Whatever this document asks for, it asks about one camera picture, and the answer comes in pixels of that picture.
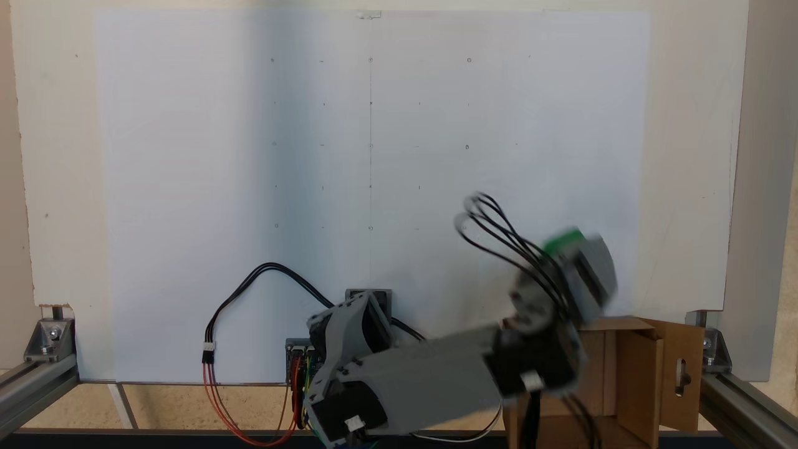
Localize green dice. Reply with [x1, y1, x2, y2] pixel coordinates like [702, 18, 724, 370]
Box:
[541, 229, 587, 258]

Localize brown cardboard box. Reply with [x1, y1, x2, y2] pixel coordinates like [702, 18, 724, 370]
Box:
[502, 315, 706, 449]

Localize white paper sheet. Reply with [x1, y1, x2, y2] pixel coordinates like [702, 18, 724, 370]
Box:
[94, 9, 652, 384]

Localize black gripper cable bundle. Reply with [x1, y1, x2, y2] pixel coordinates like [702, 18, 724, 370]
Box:
[454, 191, 569, 309]

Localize grey corner bracket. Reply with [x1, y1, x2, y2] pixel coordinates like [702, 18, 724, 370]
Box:
[24, 304, 77, 364]
[686, 310, 734, 374]

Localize thin white cable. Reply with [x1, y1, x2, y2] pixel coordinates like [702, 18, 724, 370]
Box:
[411, 399, 504, 443]

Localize black base cable bundle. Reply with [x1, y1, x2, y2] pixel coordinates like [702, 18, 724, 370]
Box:
[391, 317, 429, 343]

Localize aluminium frame rail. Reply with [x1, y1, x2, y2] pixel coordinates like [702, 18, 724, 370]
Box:
[698, 368, 798, 449]
[0, 355, 80, 438]

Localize circuit board with coloured wires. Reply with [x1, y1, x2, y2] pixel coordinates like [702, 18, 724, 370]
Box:
[286, 339, 324, 386]

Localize coloured jumper wire bundle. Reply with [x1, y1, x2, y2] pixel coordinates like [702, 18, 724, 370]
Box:
[292, 355, 320, 438]

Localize black cable with white plug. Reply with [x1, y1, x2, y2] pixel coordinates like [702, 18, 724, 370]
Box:
[201, 263, 350, 364]

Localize orange red wire pair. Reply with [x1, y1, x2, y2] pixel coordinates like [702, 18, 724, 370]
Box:
[203, 362, 303, 447]

